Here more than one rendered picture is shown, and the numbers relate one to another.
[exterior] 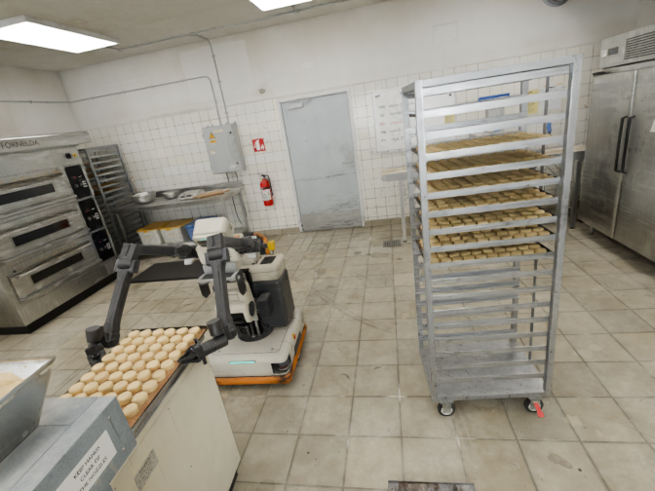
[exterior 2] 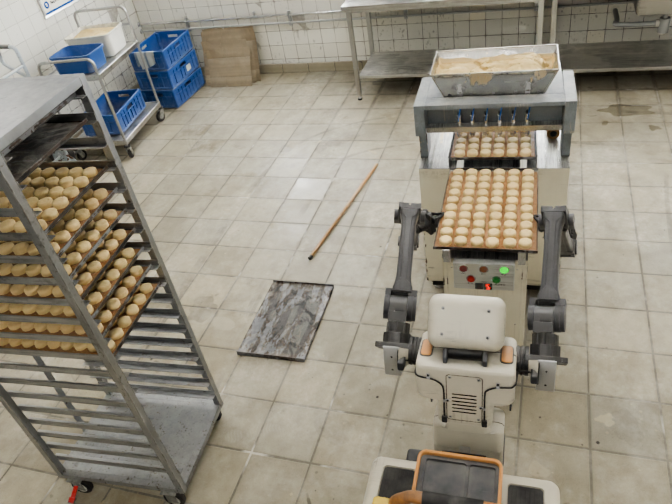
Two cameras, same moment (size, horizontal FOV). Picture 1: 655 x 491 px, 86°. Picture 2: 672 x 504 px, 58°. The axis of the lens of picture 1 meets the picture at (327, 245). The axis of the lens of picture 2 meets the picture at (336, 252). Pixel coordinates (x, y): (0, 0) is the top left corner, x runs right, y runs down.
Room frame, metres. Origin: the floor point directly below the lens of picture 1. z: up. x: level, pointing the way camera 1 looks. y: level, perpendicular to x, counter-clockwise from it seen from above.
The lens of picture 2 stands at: (3.35, 0.60, 2.44)
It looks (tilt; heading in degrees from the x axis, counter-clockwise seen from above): 38 degrees down; 191
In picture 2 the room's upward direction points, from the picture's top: 11 degrees counter-clockwise
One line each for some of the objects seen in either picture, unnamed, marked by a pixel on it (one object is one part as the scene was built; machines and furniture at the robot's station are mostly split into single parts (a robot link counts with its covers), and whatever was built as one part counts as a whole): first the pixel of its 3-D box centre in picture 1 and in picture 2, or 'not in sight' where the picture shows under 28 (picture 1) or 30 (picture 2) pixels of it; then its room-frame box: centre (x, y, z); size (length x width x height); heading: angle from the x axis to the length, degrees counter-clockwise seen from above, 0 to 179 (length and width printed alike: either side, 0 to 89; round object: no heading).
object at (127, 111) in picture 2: not in sight; (113, 112); (-1.72, -2.25, 0.28); 0.56 x 0.38 x 0.20; 176
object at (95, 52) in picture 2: not in sight; (79, 59); (-1.52, -2.25, 0.87); 0.40 x 0.30 x 0.16; 82
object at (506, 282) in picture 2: not in sight; (483, 274); (1.45, 0.80, 0.77); 0.24 x 0.04 x 0.14; 81
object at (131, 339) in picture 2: (488, 321); (127, 339); (1.56, -0.78, 0.60); 0.64 x 0.03 x 0.03; 82
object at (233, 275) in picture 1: (221, 280); not in sight; (2.05, 0.70, 0.87); 0.28 x 0.16 x 0.22; 80
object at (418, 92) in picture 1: (427, 266); (163, 275); (1.57, -0.47, 0.97); 0.03 x 0.03 x 1.70; 82
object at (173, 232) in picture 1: (178, 230); not in sight; (5.57, 2.36, 0.36); 0.47 x 0.38 x 0.26; 168
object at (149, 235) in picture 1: (156, 233); not in sight; (5.65, 2.76, 0.36); 0.47 x 0.39 x 0.26; 166
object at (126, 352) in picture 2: (488, 336); (134, 352); (1.56, -0.78, 0.51); 0.64 x 0.03 x 0.03; 82
